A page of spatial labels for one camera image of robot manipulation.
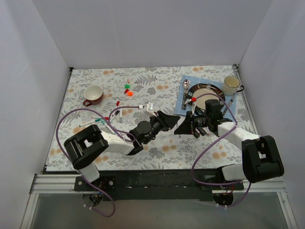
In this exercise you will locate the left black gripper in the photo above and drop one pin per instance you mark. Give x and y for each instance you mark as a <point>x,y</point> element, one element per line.
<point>163,120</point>

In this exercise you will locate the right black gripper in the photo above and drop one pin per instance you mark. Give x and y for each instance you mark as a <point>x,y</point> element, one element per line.
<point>190,122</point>

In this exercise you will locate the black orange highlighter body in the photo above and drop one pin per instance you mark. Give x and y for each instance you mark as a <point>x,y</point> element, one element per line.
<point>196,134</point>

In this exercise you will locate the green highlighter cap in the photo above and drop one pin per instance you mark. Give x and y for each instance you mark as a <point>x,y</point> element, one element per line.
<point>128,86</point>

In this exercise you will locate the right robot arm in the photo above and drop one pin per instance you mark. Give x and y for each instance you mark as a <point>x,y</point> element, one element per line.
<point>260,156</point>

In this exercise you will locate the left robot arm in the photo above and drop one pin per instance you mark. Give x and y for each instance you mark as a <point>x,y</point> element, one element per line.
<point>84,147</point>

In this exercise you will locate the pink tip white pen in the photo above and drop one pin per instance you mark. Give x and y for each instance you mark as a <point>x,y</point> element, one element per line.
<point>87,123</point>

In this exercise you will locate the floral tablecloth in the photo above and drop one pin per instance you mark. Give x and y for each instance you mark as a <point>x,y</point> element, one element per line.
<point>157,85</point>

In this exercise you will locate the dark rimmed cream plate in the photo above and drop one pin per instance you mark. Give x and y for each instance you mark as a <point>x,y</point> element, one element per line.
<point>205,88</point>

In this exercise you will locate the metal spoon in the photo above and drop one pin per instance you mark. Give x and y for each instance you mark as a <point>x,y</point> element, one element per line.
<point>186,85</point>

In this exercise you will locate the blue checked placemat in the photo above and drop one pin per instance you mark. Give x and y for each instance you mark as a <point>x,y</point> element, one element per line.
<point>193,81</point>

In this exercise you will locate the cream enamel mug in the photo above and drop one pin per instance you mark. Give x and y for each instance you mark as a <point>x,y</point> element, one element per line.
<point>231,85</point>

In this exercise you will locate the red white mug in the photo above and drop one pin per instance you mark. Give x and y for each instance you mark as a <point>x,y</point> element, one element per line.
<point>93,95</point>

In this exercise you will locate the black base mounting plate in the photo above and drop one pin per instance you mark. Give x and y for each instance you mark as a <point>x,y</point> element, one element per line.
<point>155,184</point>

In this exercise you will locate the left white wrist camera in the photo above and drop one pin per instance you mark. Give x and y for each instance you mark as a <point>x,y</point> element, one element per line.
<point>147,108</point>

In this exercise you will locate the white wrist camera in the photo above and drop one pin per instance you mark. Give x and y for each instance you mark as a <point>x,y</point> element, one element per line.
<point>191,102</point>
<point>147,108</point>

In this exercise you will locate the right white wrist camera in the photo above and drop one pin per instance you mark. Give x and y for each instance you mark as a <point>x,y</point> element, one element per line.
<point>191,102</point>

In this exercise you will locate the patterned handle knife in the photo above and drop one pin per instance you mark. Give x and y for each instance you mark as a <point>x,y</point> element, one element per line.
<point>229,104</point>

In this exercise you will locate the aluminium frame rail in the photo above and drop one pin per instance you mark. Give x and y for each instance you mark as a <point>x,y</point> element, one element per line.
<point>64,183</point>

